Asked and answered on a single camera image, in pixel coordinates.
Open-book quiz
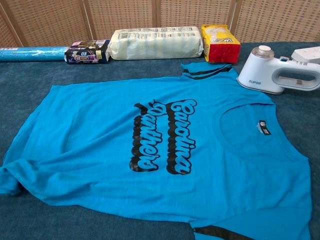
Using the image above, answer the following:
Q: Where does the dark sanitary pad package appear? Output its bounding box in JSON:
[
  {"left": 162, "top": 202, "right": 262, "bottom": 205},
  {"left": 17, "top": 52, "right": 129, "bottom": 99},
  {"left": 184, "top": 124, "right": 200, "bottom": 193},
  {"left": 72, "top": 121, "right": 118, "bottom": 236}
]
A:
[{"left": 64, "top": 39, "right": 111, "bottom": 65}]

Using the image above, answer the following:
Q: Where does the teal carpet table cover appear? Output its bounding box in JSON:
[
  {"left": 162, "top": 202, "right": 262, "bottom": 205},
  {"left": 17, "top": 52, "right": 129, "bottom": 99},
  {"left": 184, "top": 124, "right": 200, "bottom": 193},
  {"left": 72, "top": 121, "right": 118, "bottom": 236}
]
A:
[{"left": 0, "top": 41, "right": 320, "bottom": 240}]

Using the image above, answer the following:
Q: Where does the blue plastic film roll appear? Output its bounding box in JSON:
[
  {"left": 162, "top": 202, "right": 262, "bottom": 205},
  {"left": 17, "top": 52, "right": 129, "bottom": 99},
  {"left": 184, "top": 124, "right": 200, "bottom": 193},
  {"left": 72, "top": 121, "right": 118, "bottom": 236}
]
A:
[{"left": 0, "top": 45, "right": 71, "bottom": 63}]

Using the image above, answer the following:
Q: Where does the blue printed t-shirt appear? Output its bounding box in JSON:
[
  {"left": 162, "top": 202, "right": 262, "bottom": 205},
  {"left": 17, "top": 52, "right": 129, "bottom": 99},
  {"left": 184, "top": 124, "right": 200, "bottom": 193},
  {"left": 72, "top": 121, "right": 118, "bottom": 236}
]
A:
[{"left": 0, "top": 62, "right": 313, "bottom": 240}]

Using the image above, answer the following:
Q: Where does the yellow red snack package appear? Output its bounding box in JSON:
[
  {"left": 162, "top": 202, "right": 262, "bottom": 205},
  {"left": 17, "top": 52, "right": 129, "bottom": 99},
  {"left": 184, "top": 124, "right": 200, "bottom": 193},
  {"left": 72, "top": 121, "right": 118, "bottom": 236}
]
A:
[{"left": 201, "top": 24, "right": 242, "bottom": 64}]

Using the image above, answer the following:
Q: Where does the white power strip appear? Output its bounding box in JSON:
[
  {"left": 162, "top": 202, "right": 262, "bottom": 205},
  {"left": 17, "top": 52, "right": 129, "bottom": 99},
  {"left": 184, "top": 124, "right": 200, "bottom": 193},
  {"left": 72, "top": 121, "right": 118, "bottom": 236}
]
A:
[{"left": 290, "top": 46, "right": 320, "bottom": 68}]

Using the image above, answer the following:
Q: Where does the long white wrapped pack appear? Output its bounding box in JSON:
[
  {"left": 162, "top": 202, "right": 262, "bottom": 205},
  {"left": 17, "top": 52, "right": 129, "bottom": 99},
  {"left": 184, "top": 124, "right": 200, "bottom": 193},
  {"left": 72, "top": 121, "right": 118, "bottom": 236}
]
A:
[{"left": 106, "top": 26, "right": 205, "bottom": 61}]

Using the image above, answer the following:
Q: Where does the woven wooden folding screen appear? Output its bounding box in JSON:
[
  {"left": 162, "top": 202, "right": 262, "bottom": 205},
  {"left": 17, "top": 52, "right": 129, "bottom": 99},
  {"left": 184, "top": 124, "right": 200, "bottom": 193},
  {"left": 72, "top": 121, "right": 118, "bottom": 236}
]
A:
[{"left": 0, "top": 0, "right": 320, "bottom": 49}]

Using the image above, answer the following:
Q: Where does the white handheld garment steamer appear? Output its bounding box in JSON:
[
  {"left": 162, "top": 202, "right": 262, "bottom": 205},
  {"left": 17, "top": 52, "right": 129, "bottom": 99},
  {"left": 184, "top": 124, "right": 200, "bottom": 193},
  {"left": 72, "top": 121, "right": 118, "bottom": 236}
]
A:
[{"left": 236, "top": 45, "right": 320, "bottom": 95}]

